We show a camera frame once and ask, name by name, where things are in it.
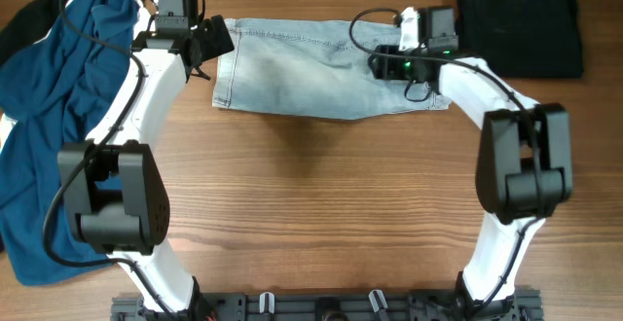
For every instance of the black garment at left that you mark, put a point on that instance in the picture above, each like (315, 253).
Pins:
(28, 25)

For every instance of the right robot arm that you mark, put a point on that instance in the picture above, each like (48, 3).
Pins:
(523, 169)

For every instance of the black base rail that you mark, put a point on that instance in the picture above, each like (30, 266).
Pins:
(419, 305)

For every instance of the folded black garment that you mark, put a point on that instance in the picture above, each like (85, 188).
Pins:
(523, 38)

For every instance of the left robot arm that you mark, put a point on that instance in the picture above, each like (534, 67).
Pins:
(111, 189)

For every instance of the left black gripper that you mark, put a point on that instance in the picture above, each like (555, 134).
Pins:
(218, 40)

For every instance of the dark blue t-shirt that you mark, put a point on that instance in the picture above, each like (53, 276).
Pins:
(58, 91)

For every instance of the light blue denim shorts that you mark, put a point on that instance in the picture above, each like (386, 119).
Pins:
(312, 69)

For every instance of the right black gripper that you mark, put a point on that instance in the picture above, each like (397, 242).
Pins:
(381, 63)

